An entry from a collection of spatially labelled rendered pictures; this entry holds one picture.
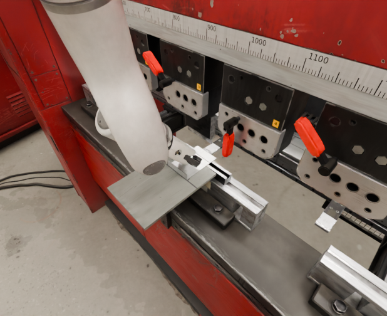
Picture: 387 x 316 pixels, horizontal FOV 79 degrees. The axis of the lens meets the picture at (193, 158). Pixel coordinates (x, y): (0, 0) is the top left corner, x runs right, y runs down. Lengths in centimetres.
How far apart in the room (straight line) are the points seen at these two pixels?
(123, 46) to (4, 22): 94
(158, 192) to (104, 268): 112
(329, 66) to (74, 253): 173
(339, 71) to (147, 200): 51
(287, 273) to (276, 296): 7
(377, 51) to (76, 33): 36
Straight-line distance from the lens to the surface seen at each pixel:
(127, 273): 168
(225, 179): 71
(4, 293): 193
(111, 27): 35
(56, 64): 135
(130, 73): 38
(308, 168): 48
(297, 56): 41
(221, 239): 73
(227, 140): 50
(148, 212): 64
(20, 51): 130
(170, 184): 69
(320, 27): 40
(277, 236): 78
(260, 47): 44
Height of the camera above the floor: 152
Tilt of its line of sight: 44 degrees down
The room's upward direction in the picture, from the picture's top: straight up
